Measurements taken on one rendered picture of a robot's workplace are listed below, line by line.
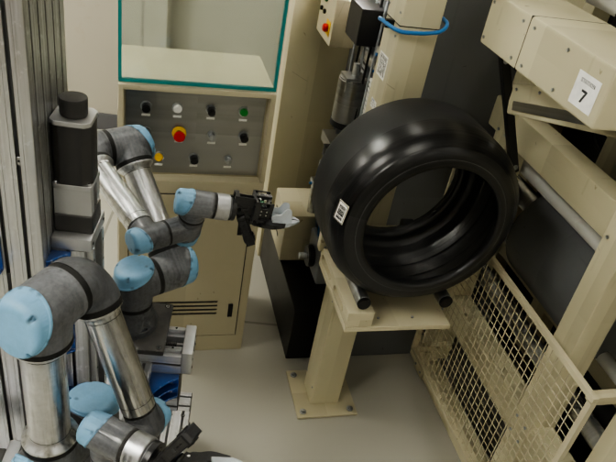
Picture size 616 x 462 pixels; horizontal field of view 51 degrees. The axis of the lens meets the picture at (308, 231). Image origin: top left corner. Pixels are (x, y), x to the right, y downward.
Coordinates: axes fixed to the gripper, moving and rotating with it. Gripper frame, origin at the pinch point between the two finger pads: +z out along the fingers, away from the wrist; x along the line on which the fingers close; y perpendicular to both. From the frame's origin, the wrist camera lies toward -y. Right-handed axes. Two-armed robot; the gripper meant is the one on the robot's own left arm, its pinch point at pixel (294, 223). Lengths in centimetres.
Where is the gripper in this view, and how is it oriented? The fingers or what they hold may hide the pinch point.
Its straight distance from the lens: 190.5
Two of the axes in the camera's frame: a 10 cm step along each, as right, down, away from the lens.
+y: 2.9, -8.1, -5.1
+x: -2.1, -5.7, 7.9
